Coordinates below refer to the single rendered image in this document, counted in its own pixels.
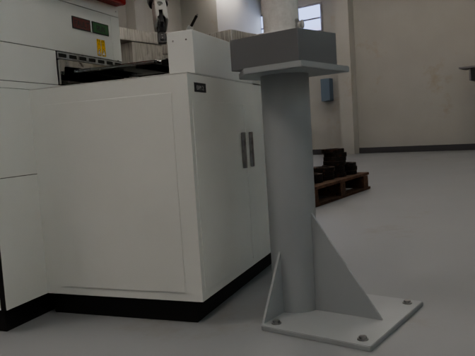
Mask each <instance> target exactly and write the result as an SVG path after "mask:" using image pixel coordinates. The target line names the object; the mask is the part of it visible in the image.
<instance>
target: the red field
mask: <svg viewBox="0 0 475 356"><path fill-rule="evenodd" d="M73 23H74V27H75V28H80V29H84V30H89V31H90V21H88V20H83V19H80V18H75V17H73Z"/></svg>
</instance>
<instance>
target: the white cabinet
mask: <svg viewBox="0 0 475 356"><path fill-rule="evenodd" d="M29 92H30V107H31V114H32V123H33V137H34V144H35V159H36V167H37V181H38V189H39V197H40V211H41V219H42V233H43V242H44V249H45V263H46V272H47V286H48V293H54V302H55V310H56V312H64V313H74V314H92V315H102V316H120V317H130V318H140V319H158V320H168V321H186V322H197V323H198V322H199V321H201V320H202V319H203V318H204V317H205V316H206V315H208V314H209V313H210V312H212V311H213V310H214V309H215V308H216V307H218V306H219V305H220V304H222V303H223V302H224V301H226V300H227V299H228V298H229V297H230V296H231V295H233V294H234V293H235V292H237V291H238V290H239V289H240V288H241V287H243V286H244V285H245V284H247V283H248V282H249V281H251V279H253V278H254V277H255V276H256V275H258V274H259V273H261V272H262V271H263V270H264V269H265V268H266V267H268V266H269V265H270V264H271V245H270V233H269V209H268V198H267V185H266V163H265V150H264V127H263V115H262V92H261V86H260V85H253V84H249V83H241V82H236V81H229V80H224V79H219V78H212V77H208V76H200V75H195V74H190V73H180V74H173V75H166V76H154V77H148V78H135V79H129V80H123V81H110V82H104V83H91V84H85V85H73V86H66V87H59V88H47V89H40V90H29Z"/></svg>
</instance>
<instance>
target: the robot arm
mask: <svg viewBox="0 0 475 356"><path fill-rule="evenodd" d="M168 2H169V1H168V0H147V4H148V6H149V8H151V9H152V13H153V25H154V30H155V32H157V33H158V44H159V45H166V44H167V37H166V33H165V32H167V30H168V22H169V19H168V10H167V6H168ZM261 4H262V21H263V30H264V32H263V33H260V34H258V35H262V34H266V33H270V32H276V31H281V30H287V29H291V28H304V27H305V24H304V21H303V19H302V20H299V13H298V0H261Z"/></svg>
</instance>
